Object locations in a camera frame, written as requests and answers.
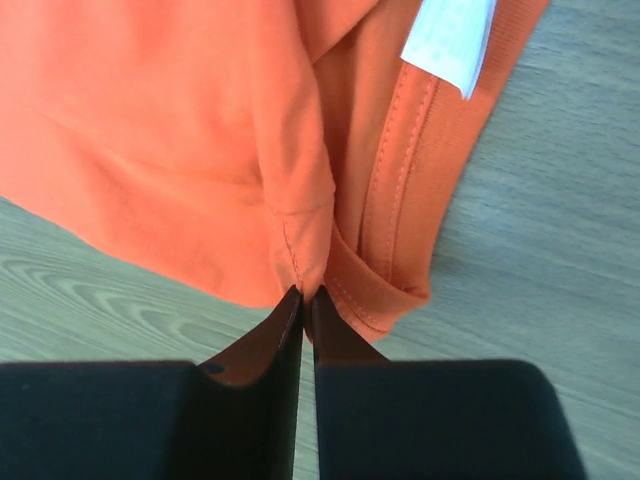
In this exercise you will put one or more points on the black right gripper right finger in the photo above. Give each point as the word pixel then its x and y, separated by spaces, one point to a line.
pixel 435 419

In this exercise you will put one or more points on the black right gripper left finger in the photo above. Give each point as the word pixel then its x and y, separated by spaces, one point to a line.
pixel 231 417

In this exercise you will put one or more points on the orange t shirt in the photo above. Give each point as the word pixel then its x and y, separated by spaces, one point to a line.
pixel 244 147

